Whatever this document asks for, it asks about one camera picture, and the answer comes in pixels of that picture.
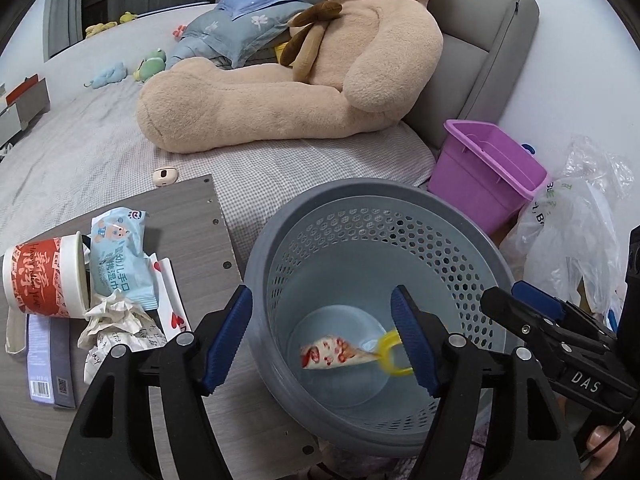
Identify large beige teddy bear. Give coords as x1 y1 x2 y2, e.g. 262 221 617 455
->
136 0 444 154

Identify blue wet wipes pack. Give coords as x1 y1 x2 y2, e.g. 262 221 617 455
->
89 207 157 311

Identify light blue plush toy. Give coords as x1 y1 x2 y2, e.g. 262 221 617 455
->
84 62 128 89

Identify yellow plastic bowl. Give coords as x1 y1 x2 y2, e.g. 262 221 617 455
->
375 330 413 377

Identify white red card box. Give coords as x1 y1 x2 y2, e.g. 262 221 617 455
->
149 254 191 340

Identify yellow box behind bear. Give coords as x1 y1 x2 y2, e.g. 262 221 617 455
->
273 42 288 62

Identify bed with grey sheet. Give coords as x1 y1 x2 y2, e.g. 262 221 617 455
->
1 3 435 260

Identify small beige earbud case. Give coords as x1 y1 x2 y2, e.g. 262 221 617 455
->
152 167 179 188

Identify red patterned snack bag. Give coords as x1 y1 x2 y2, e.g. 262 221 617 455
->
299 336 380 370

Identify person's right hand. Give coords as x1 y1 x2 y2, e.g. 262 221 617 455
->
582 426 620 480

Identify yellow plush toys on sill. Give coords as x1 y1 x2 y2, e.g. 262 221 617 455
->
85 11 138 39

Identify grey blue folded quilt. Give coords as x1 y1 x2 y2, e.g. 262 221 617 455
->
166 1 310 70

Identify red white paper cup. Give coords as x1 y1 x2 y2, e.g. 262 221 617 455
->
2 232 90 318

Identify grey perforated trash basket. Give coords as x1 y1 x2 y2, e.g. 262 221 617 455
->
244 179 516 457

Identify white torn milk carton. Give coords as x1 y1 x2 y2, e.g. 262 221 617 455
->
6 309 28 356

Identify grey left curtain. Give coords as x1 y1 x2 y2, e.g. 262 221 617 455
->
42 0 84 61

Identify pink plush toy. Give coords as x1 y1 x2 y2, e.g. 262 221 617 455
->
172 25 186 41

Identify green frog plush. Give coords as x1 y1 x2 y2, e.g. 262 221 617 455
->
134 49 166 82

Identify orange red box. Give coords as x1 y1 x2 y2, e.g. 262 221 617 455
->
6 74 39 106

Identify white paper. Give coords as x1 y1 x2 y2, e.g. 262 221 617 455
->
77 290 167 385

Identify purple plastic bin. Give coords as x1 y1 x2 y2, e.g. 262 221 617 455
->
427 119 549 234

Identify grey white desk drawer unit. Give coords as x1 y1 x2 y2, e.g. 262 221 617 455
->
1 78 50 145

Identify translucent plastic bag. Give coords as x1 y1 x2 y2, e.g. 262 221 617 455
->
500 136 634 318

